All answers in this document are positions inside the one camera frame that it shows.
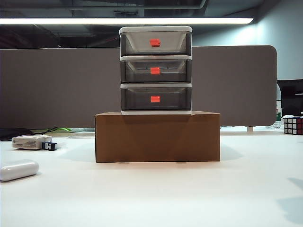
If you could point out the smoky drawer with ribbed back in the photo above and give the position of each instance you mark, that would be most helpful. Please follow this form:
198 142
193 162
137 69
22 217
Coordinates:
132 75

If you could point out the white earphone case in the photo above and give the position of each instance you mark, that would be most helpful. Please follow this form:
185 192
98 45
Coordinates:
19 169

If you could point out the brown cardboard box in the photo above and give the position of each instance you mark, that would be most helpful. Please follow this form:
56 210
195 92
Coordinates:
156 139

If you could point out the grey desk partition panel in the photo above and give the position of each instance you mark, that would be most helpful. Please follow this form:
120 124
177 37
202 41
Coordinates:
59 89

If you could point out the long ceiling light strip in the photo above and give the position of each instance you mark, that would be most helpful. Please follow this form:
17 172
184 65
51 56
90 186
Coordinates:
118 21

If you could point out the white partition foot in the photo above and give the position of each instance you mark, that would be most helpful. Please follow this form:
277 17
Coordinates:
250 129

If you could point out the small blue black clip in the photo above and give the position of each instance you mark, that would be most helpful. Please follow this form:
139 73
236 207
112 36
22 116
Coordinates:
49 146

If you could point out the clear plastic bottle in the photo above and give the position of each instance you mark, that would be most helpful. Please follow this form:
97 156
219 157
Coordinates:
278 111

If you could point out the black office chair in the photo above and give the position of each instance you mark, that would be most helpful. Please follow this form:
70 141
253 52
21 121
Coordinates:
292 97

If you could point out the black Rubik's cube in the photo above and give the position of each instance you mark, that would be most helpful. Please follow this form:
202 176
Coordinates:
293 125

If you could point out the white plastic drawer cabinet frame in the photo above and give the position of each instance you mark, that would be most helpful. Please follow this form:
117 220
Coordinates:
156 28

